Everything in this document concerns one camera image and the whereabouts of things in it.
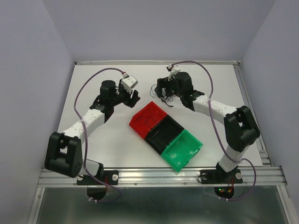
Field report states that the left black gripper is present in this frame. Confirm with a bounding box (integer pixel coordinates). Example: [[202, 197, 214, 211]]
[[111, 78, 140, 108]]

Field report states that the thin wire bundle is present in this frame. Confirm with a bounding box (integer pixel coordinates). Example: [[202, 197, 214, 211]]
[[149, 84, 179, 103]]

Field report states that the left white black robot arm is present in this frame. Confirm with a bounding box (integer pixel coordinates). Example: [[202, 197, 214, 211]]
[[44, 76, 140, 184]]

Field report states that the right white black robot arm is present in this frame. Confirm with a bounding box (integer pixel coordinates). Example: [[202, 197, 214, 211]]
[[155, 72, 260, 182]]

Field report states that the red plastic bin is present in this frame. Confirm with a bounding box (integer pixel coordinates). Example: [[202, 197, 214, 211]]
[[129, 101, 167, 139]]

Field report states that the black plastic bin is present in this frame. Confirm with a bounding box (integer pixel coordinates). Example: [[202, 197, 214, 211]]
[[145, 115, 184, 155]]

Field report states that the green plastic bin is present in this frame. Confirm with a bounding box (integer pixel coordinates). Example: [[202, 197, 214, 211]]
[[161, 129, 203, 173]]

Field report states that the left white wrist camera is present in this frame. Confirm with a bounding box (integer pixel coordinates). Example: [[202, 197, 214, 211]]
[[121, 76, 138, 92]]

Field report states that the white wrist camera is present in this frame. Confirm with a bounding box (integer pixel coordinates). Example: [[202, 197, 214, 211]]
[[166, 64, 181, 81], [121, 76, 138, 92]]

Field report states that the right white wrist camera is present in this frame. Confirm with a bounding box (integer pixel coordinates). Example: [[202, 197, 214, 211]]
[[166, 64, 181, 81]]

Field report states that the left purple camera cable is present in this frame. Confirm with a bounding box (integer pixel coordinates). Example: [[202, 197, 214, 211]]
[[73, 67, 128, 203]]

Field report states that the purple camera cable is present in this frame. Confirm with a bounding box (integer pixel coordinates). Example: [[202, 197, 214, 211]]
[[172, 60, 259, 202], [73, 67, 128, 203]]

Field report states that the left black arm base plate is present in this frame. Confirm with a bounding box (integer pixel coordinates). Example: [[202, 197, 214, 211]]
[[76, 169, 119, 186]]

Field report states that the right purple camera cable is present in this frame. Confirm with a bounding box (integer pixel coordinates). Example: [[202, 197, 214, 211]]
[[172, 60, 259, 202]]

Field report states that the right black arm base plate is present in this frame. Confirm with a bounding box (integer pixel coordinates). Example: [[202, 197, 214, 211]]
[[197, 168, 243, 184]]

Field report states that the aluminium front rail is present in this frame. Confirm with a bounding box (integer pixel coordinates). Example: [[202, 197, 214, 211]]
[[37, 167, 287, 188]]

